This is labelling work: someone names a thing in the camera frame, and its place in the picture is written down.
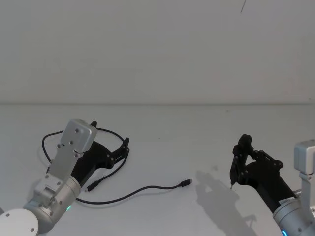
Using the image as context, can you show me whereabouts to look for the white table cloth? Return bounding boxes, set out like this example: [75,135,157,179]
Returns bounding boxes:
[0,102,315,236]

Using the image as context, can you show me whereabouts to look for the thin black cable with plugs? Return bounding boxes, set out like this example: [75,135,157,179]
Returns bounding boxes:
[41,127,192,205]

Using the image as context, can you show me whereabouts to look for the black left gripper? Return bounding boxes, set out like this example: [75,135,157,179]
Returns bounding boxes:
[70,120,131,187]

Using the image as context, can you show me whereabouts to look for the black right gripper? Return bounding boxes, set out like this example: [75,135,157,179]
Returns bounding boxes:
[232,134,297,214]

